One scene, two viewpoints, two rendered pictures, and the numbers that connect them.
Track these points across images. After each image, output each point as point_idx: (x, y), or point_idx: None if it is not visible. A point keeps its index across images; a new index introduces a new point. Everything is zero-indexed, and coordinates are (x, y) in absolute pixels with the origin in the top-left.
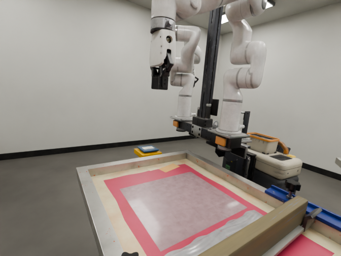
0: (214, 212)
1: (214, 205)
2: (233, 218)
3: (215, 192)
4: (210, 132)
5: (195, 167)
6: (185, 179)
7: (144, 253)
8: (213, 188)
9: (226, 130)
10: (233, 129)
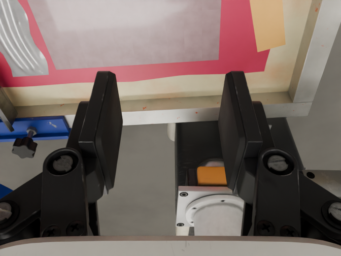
0: (54, 5)
1: (73, 20)
2: (30, 25)
3: (113, 52)
4: None
5: None
6: (189, 25)
7: None
8: (131, 59)
9: (207, 206)
10: (195, 218)
